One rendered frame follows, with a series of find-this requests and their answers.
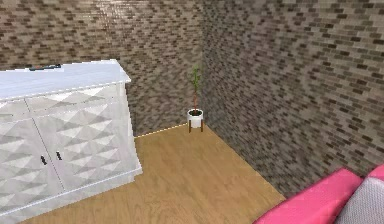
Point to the house plant in white pot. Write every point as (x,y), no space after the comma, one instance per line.
(195,113)

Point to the white sideboard cupboard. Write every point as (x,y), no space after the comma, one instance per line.
(66,133)

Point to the pink sofa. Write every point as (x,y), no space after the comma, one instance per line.
(316,200)

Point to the black remote control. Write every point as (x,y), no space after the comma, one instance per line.
(45,67)

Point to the grey cushion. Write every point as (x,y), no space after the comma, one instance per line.
(365,205)

